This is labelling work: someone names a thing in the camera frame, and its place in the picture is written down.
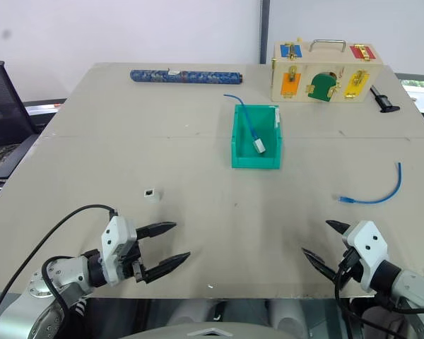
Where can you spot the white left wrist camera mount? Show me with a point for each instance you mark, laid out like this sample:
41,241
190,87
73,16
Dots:
113,243

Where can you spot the black caliper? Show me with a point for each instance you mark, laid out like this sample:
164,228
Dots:
384,102

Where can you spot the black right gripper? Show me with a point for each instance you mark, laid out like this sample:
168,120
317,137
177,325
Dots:
351,268

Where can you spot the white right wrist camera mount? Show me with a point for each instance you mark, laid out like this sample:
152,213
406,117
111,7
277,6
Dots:
369,247

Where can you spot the small white connector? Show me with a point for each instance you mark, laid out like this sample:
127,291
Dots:
152,196

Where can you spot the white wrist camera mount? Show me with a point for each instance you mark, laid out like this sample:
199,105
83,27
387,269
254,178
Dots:
369,247
113,243

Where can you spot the grey rounded robot torso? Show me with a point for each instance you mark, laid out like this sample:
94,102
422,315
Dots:
212,332

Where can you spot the black mesh office chair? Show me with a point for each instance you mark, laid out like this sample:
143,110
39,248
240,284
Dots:
3,102

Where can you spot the wooden lock box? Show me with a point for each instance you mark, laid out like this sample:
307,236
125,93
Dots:
304,72

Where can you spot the dark vertical post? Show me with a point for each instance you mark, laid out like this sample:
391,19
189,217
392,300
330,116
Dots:
264,31

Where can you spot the grey side desk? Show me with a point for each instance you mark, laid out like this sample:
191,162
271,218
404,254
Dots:
42,113

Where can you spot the blue patterned rolled tube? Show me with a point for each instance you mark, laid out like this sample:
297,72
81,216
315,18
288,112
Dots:
183,77

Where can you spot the green plastic bin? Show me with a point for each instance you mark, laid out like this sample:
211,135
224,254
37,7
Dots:
242,155

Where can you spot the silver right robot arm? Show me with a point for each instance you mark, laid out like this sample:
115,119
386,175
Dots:
410,286

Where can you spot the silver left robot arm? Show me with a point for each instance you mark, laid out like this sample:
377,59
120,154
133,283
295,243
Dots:
60,279

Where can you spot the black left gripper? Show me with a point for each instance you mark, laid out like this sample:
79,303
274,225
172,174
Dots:
131,261

